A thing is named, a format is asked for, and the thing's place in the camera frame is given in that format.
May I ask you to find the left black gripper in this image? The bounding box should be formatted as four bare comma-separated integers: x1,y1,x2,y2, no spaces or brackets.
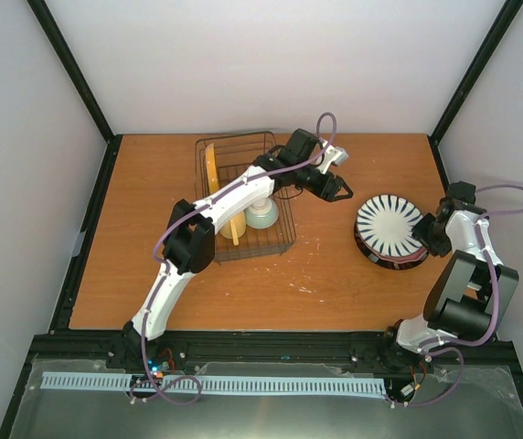
294,162,353,203

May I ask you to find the right black frame post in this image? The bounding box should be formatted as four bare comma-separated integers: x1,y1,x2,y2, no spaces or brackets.
430,0,523,143

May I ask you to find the grey wire dish rack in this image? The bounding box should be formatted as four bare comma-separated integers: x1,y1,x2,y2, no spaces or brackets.
194,131,296,263

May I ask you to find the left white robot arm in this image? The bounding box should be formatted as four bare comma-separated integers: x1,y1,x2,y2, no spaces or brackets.
126,128,353,369

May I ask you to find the light blue slotted cable duct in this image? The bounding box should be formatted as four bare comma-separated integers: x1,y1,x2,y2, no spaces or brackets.
39,371,386,399

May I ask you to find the white blue striped plate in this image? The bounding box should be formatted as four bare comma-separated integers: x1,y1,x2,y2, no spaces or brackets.
355,194,423,258

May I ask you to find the light green ceramic bowl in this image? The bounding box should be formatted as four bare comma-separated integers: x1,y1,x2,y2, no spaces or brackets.
244,198,279,230

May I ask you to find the yellow ceramic mug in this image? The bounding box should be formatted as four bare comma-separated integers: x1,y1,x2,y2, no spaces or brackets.
219,211,247,246

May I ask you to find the black aluminium frame rail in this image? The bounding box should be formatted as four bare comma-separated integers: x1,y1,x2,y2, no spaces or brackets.
27,332,518,371

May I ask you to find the pink polka dot plate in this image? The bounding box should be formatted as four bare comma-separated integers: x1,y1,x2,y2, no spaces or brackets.
354,226,428,270

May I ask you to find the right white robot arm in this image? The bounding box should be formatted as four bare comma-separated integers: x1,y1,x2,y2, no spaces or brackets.
379,181,519,369

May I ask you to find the black striped plate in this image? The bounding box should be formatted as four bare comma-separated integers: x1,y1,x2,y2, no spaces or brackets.
354,224,428,271

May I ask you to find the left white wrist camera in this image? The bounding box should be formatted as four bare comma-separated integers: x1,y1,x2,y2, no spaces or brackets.
315,145,348,175

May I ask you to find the black frame post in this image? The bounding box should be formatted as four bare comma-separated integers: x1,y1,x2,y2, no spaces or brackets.
27,0,115,143
430,0,523,143

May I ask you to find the left black frame post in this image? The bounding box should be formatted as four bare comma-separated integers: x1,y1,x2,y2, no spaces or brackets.
27,0,115,143

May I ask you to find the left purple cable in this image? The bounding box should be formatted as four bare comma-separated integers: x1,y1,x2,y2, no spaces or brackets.
129,112,338,406

